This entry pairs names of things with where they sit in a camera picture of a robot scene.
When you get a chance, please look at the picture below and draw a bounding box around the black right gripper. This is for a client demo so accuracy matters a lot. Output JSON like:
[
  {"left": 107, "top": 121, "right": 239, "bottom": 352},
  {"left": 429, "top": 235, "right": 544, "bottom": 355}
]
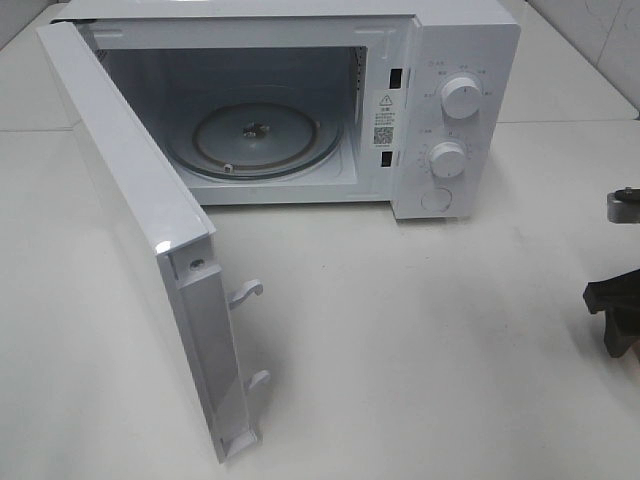
[{"left": 583, "top": 270, "right": 639, "bottom": 358}]

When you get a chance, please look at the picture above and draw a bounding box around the round white door button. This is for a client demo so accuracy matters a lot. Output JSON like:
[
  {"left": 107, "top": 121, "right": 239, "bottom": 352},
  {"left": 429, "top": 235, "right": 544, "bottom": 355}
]
[{"left": 421, "top": 187, "right": 453, "bottom": 213}]

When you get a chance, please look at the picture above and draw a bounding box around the white microwave door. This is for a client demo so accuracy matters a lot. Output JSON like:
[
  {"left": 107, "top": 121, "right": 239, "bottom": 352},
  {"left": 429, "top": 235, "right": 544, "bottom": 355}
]
[{"left": 37, "top": 22, "right": 270, "bottom": 462}]

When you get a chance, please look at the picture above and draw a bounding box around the lower white dial knob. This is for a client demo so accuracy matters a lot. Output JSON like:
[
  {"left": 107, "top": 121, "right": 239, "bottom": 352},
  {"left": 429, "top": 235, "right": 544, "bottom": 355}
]
[{"left": 428, "top": 142, "right": 466, "bottom": 179}]

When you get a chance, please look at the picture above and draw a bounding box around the white dial knob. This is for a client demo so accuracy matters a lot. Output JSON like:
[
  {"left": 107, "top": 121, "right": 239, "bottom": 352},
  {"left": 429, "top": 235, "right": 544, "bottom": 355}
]
[
  {"left": 428, "top": 142, "right": 466, "bottom": 179},
  {"left": 440, "top": 72, "right": 482, "bottom": 120}
]

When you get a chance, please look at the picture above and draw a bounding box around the upper white dial knob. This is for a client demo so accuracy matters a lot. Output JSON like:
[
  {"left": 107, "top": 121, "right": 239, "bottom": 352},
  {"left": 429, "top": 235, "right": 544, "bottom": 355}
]
[{"left": 440, "top": 72, "right": 482, "bottom": 120}]

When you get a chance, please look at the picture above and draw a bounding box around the white microwave oven body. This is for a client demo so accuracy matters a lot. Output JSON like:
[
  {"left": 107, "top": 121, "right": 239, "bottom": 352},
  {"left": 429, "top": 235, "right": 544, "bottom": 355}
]
[{"left": 47, "top": 1, "right": 520, "bottom": 220}]

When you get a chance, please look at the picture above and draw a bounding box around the white warning label sticker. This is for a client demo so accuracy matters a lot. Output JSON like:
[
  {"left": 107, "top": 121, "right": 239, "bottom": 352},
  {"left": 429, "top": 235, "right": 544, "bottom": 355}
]
[{"left": 369, "top": 89, "right": 401, "bottom": 149}]

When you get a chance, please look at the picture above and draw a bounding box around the glass turntable tray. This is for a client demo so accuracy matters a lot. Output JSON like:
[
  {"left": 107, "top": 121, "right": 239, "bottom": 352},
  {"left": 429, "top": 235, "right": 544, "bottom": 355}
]
[{"left": 166, "top": 85, "right": 344, "bottom": 182}]

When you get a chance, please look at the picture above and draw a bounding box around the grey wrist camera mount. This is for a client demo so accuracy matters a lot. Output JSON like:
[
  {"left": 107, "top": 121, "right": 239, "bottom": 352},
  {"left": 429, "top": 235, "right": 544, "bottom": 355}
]
[{"left": 606, "top": 187, "right": 640, "bottom": 224}]

